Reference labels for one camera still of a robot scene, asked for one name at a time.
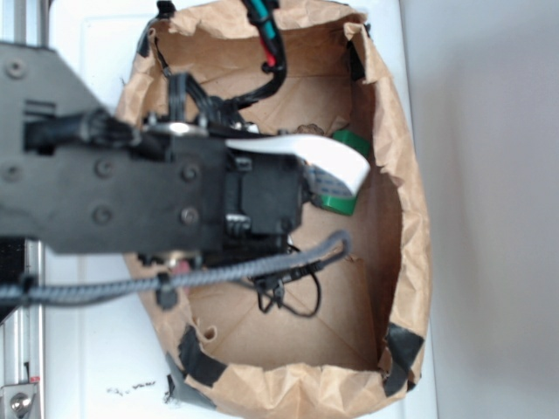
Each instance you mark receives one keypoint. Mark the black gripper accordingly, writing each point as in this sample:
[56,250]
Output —
[247,203]

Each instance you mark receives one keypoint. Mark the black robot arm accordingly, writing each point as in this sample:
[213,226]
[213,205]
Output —
[83,182]

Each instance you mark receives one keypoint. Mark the brown rock chunk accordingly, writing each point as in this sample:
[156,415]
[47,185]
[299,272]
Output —
[309,129]

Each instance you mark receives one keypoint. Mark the brown paper bag tray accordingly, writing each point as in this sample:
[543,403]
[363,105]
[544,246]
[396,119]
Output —
[364,349]

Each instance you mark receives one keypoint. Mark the metal corner bracket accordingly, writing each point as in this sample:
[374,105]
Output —
[20,401]

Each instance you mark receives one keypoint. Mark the green cylinder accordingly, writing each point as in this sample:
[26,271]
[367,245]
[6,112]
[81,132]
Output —
[339,191]

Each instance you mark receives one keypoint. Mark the aluminium frame rail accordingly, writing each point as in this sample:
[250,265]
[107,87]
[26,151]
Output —
[22,328]

